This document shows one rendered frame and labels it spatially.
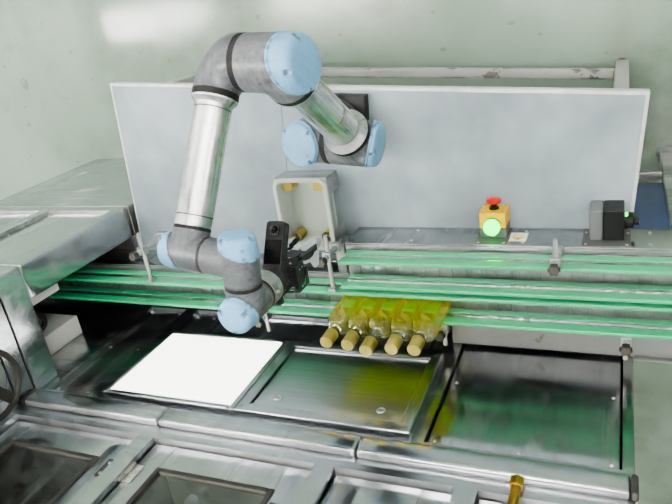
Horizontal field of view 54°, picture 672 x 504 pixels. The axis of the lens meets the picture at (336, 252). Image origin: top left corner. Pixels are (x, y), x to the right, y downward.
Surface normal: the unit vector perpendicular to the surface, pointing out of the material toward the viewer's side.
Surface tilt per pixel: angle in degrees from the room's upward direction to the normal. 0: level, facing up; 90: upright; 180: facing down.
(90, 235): 90
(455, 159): 0
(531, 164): 0
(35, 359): 90
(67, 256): 90
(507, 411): 91
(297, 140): 13
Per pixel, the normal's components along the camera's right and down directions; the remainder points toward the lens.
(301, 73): 0.83, 0.10
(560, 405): -0.15, -0.91
